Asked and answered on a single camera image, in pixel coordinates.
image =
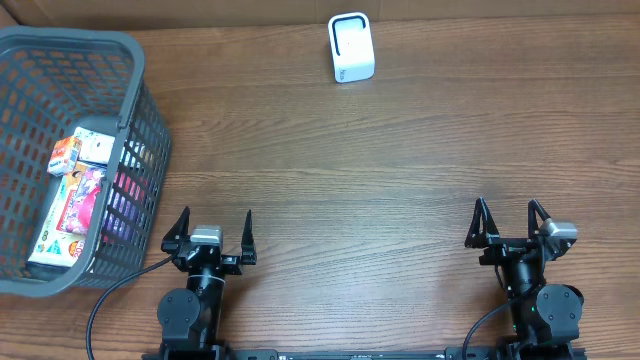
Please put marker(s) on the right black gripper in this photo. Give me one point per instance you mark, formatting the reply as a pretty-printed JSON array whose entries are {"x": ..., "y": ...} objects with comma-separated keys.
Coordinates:
[{"x": 479, "y": 237}]

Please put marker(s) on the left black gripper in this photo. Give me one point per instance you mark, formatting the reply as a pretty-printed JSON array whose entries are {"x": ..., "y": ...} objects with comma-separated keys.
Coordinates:
[{"x": 233, "y": 265}]

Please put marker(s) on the red purple pad pack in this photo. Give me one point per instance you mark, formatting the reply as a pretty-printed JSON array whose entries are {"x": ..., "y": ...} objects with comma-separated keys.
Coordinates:
[{"x": 77, "y": 212}]

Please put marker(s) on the orange Kleenex tissue pack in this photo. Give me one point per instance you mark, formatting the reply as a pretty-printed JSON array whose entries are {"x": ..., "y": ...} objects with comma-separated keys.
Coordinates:
[{"x": 64, "y": 156}]

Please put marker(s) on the white cream tube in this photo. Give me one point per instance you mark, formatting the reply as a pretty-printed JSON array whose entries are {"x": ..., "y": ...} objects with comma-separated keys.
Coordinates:
[{"x": 95, "y": 147}]

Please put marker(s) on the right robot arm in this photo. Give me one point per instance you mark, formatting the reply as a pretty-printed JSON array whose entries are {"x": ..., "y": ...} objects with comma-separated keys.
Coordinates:
[{"x": 545, "y": 317}]

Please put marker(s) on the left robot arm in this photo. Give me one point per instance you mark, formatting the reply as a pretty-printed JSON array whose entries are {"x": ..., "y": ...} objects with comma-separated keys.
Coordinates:
[{"x": 190, "y": 316}]

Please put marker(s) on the white barcode scanner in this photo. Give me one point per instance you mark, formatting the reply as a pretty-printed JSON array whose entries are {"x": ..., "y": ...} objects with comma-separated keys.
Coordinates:
[{"x": 351, "y": 45}]

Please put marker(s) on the grey plastic shopping basket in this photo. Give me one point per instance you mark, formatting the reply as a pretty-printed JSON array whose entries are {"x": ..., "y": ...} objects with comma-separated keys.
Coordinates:
[{"x": 53, "y": 81}]

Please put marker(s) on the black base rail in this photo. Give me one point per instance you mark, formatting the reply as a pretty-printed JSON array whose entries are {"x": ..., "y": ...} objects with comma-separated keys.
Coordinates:
[{"x": 449, "y": 353}]

